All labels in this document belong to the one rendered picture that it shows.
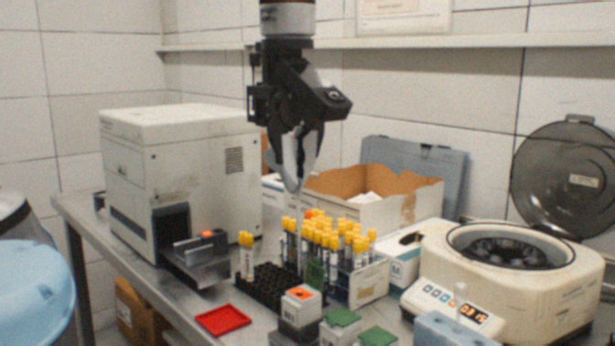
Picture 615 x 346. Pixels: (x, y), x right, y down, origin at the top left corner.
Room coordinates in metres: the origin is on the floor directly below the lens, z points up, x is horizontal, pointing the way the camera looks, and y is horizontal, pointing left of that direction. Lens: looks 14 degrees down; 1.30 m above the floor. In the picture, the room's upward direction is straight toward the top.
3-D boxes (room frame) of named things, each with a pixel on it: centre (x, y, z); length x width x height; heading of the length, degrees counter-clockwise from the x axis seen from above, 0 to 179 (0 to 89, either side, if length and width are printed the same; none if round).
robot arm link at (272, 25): (0.65, 0.02, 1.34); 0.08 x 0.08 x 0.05
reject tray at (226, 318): (0.68, 0.13, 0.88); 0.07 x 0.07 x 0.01; 40
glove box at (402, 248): (0.87, -0.24, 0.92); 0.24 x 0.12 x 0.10; 130
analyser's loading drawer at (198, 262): (0.85, 0.23, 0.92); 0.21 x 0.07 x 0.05; 40
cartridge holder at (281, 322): (0.64, 0.00, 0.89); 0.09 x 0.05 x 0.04; 130
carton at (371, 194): (1.03, -0.14, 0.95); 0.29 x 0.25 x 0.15; 130
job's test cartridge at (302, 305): (0.64, 0.00, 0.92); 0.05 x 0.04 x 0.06; 130
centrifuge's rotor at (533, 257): (0.72, -0.34, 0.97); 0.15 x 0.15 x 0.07
